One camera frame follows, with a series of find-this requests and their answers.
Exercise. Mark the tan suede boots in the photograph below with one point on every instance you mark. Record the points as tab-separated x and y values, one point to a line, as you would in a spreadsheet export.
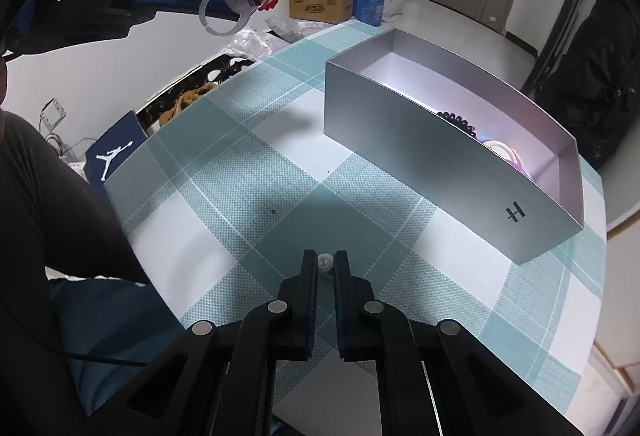
184	100

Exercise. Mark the navy Jordan shoe box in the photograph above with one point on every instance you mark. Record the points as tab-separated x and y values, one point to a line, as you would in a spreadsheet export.
112	149

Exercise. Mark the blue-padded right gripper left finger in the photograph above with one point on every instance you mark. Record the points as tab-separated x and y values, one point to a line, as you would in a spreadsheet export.
298	323

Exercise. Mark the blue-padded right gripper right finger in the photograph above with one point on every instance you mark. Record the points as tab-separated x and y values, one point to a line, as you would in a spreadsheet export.
353	323

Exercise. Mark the black and white slippers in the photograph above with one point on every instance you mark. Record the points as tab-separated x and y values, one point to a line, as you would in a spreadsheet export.
218	70

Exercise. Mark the teal plaid tablecloth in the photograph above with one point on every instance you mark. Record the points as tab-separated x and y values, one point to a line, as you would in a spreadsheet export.
222	202

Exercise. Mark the small clear bead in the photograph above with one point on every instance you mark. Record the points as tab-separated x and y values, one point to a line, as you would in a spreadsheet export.
325	262

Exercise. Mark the black backpack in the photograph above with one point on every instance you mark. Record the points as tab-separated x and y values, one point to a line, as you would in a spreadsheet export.
594	92

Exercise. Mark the grey cardboard box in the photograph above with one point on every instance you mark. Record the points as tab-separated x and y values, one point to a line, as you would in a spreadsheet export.
473	145

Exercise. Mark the clear plastic package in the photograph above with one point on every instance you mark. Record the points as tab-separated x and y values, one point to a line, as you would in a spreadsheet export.
250	44

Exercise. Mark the grey plastic mailer bag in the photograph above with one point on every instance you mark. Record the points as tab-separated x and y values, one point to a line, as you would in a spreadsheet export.
292	30

